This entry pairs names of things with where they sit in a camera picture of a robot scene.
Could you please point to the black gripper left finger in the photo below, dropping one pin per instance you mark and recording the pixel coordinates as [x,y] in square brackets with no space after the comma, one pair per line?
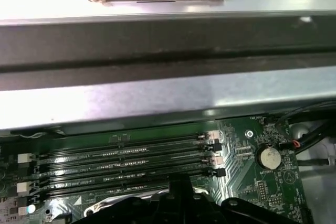
[147,211]

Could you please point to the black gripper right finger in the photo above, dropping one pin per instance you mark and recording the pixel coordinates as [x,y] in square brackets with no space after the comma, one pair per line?
[236,213]

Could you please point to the CPU socket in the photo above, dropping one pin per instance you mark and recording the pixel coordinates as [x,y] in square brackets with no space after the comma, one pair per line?
[155,193]

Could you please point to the green motherboard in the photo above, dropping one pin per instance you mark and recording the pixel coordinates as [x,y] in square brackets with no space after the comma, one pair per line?
[236,182]

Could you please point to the RAM slot white latches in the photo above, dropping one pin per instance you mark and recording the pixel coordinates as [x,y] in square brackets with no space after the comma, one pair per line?
[183,164]
[183,138]

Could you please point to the silver coin battery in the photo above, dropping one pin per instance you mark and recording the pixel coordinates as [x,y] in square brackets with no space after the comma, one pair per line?
[268,158]

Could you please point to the black open PC case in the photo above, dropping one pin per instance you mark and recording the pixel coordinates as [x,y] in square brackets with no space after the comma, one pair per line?
[157,51]

